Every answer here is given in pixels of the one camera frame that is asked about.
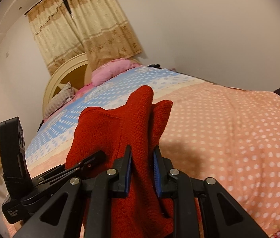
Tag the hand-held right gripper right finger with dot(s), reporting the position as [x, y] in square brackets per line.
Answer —
[156, 171]

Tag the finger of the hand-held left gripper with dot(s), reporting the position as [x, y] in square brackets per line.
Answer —
[93, 160]
[55, 176]

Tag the beige patterned curtain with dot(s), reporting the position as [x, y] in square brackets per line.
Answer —
[53, 37]
[105, 27]

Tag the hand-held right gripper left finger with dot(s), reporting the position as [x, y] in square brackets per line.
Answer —
[129, 171]

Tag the striped grey pillow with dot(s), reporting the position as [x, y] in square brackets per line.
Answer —
[59, 99]

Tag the pink pillow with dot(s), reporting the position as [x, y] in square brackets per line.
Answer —
[112, 70]

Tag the cream round headboard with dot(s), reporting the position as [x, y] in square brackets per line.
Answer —
[67, 67]

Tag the red knitted sweater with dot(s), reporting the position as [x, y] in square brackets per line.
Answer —
[140, 124]

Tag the polka dot blanket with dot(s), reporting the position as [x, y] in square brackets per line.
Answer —
[229, 141]

